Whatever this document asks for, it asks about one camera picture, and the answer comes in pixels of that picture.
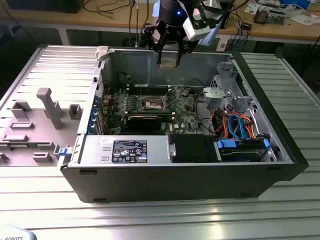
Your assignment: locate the black and grey PC case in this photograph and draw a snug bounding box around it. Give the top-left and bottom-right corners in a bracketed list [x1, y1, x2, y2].
[56, 44, 310, 204]

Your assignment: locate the pale blue teach pendant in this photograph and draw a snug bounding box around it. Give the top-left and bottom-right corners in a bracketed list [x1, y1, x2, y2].
[0, 223, 38, 240]

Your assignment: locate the hard disk in blue carrier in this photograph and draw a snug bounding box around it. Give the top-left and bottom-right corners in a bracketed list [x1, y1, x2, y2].
[213, 137, 271, 163]

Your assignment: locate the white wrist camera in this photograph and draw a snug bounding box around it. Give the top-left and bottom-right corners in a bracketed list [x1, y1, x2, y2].
[182, 8, 211, 41]

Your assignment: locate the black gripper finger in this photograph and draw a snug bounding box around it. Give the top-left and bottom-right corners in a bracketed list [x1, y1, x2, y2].
[172, 29, 199, 67]
[144, 24, 169, 65]

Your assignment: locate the silver power supply unit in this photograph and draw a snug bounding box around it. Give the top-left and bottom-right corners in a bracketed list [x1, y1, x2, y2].
[79, 134, 173, 167]

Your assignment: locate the silver metal drive cage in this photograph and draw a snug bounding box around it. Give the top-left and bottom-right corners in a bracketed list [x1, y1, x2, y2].
[202, 61, 253, 111]

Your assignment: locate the black graphics card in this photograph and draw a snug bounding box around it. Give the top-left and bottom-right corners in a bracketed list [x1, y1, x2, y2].
[104, 113, 163, 132]

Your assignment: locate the blue wire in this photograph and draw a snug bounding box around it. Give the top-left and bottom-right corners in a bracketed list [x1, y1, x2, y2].
[228, 113, 251, 141]

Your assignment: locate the silver CPU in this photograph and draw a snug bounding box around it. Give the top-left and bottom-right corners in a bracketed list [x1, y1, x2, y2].
[159, 56, 179, 69]

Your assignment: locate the green motherboard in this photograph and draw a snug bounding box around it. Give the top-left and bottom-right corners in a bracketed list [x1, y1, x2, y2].
[99, 84, 201, 137]

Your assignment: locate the metal socket cover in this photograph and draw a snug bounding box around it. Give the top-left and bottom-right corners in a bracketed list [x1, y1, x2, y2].
[162, 86, 180, 111]

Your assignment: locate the black equipment box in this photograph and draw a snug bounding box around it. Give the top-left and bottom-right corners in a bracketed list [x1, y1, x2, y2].
[4, 0, 81, 14]

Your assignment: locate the black case fan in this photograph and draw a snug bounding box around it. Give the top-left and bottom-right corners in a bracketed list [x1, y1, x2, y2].
[117, 71, 133, 88]

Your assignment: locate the grey electronic device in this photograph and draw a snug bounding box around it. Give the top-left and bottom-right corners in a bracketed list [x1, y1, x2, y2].
[268, 8, 288, 25]

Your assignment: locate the grey parts rack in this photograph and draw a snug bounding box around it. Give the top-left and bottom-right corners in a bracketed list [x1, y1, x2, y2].
[0, 87, 85, 167]

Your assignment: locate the CPU socket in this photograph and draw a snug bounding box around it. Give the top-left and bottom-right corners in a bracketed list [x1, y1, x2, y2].
[140, 95, 168, 113]

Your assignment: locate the white paper sheet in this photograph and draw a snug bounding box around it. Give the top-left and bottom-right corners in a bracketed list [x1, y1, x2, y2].
[289, 13, 320, 26]

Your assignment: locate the black CPU cooler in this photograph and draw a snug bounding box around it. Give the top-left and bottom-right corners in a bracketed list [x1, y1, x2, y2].
[253, 7, 270, 25]

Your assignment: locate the metal wire locking lever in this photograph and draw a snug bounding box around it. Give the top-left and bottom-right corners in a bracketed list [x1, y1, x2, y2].
[137, 76, 144, 100]
[166, 95, 180, 108]

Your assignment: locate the orange wire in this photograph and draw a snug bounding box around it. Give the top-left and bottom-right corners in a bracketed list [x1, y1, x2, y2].
[214, 112, 230, 138]
[243, 116, 260, 140]

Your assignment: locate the wooden workbench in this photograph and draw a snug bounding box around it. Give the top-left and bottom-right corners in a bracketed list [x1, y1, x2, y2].
[0, 0, 320, 46]

